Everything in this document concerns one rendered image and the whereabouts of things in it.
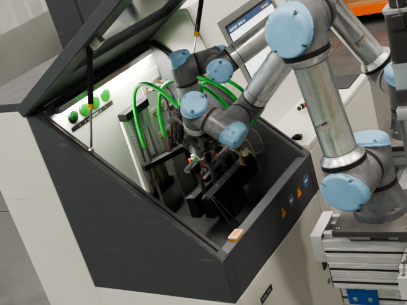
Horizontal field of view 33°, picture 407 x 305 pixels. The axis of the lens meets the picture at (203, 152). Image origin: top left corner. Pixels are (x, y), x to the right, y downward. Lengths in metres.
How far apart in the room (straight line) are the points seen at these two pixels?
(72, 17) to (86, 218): 4.07
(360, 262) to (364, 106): 1.24
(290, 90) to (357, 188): 1.35
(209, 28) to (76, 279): 1.05
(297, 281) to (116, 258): 0.65
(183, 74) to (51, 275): 0.92
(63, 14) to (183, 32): 3.70
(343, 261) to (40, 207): 1.05
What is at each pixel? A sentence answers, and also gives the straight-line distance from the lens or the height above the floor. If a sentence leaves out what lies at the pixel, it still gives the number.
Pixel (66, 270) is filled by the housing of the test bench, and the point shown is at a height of 0.85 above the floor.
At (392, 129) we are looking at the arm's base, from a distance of 2.36.
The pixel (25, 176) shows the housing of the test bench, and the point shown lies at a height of 1.24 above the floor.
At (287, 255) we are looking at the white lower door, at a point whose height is 0.72.
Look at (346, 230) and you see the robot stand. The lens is 1.90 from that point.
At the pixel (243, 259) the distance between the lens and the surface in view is 2.18.
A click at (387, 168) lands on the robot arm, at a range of 1.85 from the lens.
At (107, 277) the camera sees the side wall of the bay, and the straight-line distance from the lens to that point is 2.43.
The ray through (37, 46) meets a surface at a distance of 7.68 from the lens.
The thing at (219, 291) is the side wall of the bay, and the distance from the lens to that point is 2.17.
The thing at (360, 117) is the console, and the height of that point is 0.85.
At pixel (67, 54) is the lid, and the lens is 1.99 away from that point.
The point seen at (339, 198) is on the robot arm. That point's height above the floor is 1.19.
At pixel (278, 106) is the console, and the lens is 2.89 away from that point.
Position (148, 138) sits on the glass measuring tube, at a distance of 2.60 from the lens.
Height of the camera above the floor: 2.03
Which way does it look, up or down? 22 degrees down
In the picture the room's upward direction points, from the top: 17 degrees counter-clockwise
